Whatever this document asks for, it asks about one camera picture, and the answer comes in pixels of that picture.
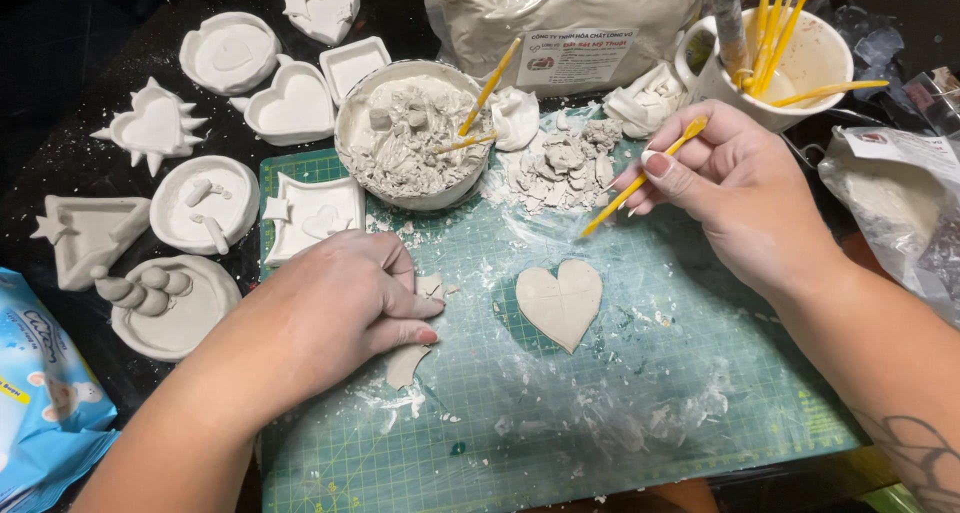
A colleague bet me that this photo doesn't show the person's right hand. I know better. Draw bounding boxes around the person's right hand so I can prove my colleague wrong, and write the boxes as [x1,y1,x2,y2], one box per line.
[609,99,854,302]

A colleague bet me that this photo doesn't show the person's left hand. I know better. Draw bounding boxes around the person's left hand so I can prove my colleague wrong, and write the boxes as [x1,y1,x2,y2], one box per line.
[240,229,447,420]

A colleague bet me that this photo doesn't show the clay trimming strip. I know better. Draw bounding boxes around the clay trimming strip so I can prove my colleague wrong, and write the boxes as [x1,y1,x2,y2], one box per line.
[384,273,460,391]

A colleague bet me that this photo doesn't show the yellow sculpting tool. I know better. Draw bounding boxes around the yellow sculpting tool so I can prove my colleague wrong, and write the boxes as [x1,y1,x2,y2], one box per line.
[580,114,710,238]
[457,37,523,138]
[771,79,891,109]
[431,131,498,155]

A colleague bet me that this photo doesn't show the square clay dish with heart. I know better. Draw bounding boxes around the square clay dish with heart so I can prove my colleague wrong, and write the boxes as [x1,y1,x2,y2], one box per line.
[261,171,368,267]

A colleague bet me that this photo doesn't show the clear plastic bag of clay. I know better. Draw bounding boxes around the clear plastic bag of clay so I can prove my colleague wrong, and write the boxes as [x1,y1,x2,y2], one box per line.
[816,126,960,328]

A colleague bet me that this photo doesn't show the white mug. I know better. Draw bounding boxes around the white mug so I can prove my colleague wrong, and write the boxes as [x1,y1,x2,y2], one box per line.
[673,6,856,134]

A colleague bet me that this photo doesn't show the crumpled white wipe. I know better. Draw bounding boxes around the crumpled white wipe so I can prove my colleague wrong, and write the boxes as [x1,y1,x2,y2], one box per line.
[603,61,689,141]
[490,85,541,153]

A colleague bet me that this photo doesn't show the round clay dish with balls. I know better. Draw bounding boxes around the round clay dish with balls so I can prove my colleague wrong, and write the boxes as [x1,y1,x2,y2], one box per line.
[90,254,243,363]

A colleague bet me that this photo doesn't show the bunch of yellow modelling sticks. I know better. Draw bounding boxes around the bunch of yellow modelling sticks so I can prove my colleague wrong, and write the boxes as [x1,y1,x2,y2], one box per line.
[741,0,813,99]

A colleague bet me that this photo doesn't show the round clay dish with rolls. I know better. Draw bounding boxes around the round clay dish with rolls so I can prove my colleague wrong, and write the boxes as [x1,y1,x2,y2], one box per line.
[149,155,261,257]

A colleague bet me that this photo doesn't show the dark clay-smeared brush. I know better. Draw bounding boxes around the dark clay-smeared brush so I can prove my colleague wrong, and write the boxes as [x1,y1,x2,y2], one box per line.
[708,0,752,81]

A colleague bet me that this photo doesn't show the green cutting mat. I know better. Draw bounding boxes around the green cutting mat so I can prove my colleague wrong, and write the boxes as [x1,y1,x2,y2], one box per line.
[258,104,871,513]

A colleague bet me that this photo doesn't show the white bowl of wet clay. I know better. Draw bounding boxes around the white bowl of wet clay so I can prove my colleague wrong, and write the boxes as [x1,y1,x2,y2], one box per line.
[333,59,496,213]

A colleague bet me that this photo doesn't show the crumpled clear plastic wrap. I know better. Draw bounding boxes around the crumpled clear plastic wrap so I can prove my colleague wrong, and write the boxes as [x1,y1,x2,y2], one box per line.
[831,3,910,88]

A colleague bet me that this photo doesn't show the pile of dry clay crumbs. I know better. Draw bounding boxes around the pile of dry clay crumbs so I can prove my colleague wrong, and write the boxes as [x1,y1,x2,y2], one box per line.
[498,115,625,216]

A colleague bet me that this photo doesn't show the plain heart clay dish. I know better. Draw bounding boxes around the plain heart clay dish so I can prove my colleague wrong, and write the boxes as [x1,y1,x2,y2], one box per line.
[228,54,337,147]

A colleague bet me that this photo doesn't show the flat heart clay slab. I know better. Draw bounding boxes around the flat heart clay slab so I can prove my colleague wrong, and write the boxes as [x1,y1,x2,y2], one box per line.
[515,258,604,355]

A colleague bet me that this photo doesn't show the small square clay dish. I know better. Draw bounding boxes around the small square clay dish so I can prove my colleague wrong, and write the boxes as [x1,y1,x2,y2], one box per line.
[319,36,393,108]

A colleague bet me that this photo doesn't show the triangle clay dish with star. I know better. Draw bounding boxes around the triangle clay dish with star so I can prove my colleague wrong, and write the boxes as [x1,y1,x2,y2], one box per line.
[29,195,152,293]

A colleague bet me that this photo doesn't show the spiky heart clay dish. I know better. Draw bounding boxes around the spiky heart clay dish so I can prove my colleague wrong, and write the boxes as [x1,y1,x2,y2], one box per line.
[89,76,210,179]

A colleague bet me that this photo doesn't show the labelled plastic bag of clay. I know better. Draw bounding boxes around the labelled plastic bag of clay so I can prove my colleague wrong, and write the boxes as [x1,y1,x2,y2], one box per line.
[423,0,711,99]

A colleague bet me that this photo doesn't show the round clay dish with heart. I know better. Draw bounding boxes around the round clay dish with heart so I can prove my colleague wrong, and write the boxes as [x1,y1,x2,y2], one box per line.
[178,11,283,97]

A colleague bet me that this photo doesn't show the blue wet wipes packet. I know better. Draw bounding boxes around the blue wet wipes packet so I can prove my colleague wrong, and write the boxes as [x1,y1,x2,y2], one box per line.
[0,267,120,513]

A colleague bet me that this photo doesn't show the heart clay dish with star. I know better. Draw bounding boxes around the heart clay dish with star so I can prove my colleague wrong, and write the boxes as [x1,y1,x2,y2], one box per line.
[279,0,362,48]

